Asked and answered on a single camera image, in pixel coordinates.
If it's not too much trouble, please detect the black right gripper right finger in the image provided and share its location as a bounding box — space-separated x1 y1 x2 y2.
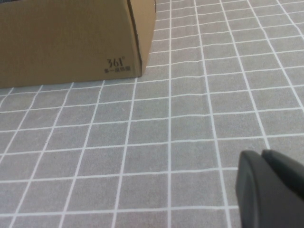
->
260 148 304 228

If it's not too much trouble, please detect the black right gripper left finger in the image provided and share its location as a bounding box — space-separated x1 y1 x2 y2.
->
234 149 293 228

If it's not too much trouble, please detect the brown cardboard shoe box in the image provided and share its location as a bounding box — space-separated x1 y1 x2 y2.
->
0 0 158 89

